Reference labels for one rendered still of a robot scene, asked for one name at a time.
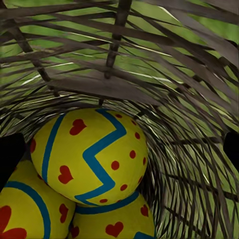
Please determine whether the wicker basket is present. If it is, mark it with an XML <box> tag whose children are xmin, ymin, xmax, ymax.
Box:
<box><xmin>0</xmin><ymin>0</ymin><xmax>239</xmax><ymax>239</ymax></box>

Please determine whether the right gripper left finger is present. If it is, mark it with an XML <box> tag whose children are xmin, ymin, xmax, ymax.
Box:
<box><xmin>0</xmin><ymin>132</ymin><xmax>26</xmax><ymax>192</ymax></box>

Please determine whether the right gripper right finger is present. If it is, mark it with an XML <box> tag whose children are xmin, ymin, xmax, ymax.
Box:
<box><xmin>223</xmin><ymin>132</ymin><xmax>239</xmax><ymax>172</ymax></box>

